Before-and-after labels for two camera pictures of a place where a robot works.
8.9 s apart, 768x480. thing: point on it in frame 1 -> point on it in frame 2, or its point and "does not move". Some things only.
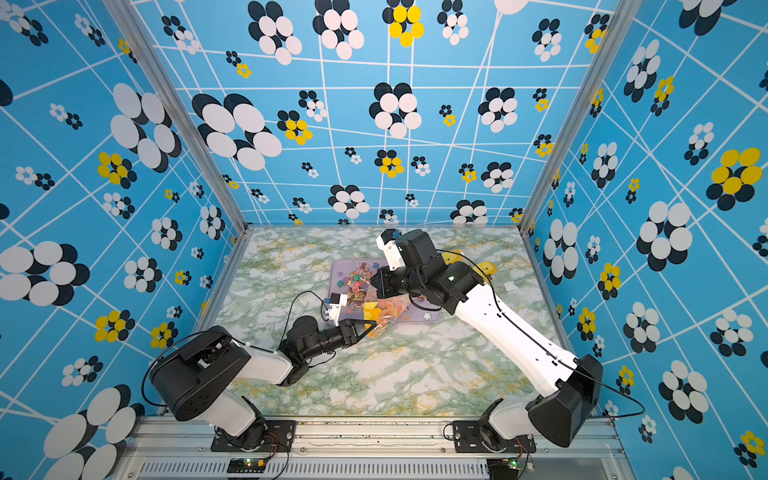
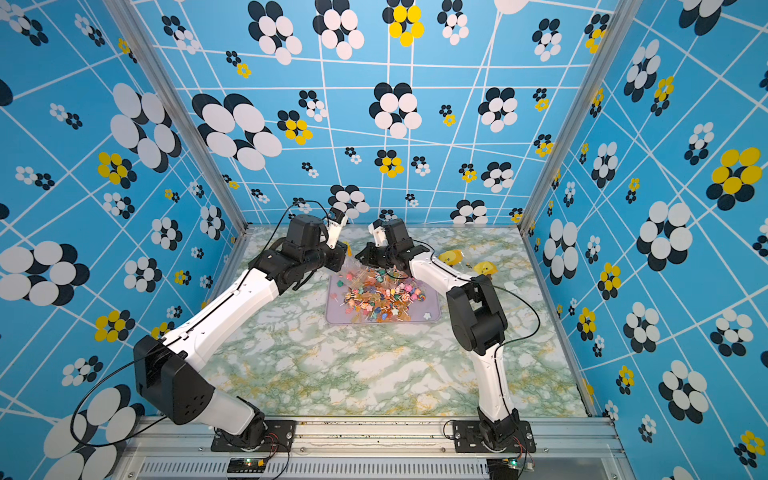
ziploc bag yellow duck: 452,257 does not move
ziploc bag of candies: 383,311 -> 356,274
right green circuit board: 503,468 does not move
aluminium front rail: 367,450 does not move
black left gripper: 348,330 -> 340,251
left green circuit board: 246,465 does not move
